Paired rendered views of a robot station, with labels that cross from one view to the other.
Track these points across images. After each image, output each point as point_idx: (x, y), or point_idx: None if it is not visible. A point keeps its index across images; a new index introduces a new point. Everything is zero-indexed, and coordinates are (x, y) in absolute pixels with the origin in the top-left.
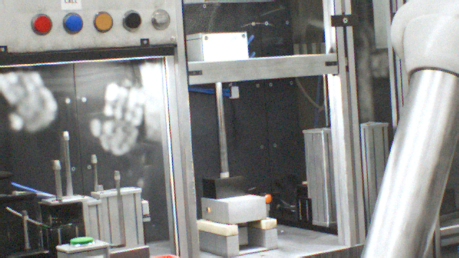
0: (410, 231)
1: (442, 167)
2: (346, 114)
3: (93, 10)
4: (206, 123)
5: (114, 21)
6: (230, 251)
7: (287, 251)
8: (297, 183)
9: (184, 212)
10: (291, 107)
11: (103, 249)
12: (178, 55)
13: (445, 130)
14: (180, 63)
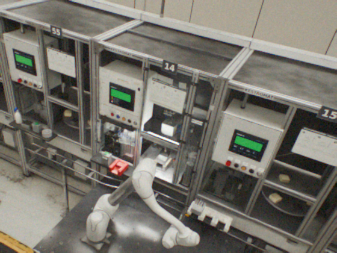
0: (114, 196)
1: (124, 191)
2: (177, 159)
3: (122, 115)
4: None
5: (126, 119)
6: None
7: (162, 174)
8: None
9: (135, 156)
10: None
11: (107, 157)
12: (139, 131)
13: (127, 187)
14: (139, 132)
